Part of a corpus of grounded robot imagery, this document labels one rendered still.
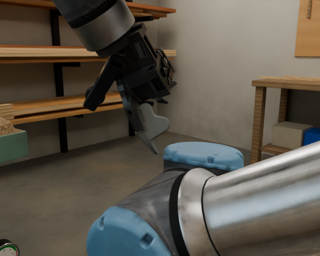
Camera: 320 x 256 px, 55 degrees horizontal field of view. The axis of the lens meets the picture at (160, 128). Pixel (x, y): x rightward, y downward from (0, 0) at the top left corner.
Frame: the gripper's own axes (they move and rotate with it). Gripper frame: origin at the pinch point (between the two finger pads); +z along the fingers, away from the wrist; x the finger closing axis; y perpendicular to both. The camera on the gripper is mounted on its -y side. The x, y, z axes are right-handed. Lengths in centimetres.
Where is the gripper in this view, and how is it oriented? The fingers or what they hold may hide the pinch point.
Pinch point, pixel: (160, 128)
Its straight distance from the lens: 61.0
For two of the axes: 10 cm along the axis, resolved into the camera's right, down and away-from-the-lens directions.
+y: 8.7, -2.7, -4.0
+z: 4.7, 6.9, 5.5
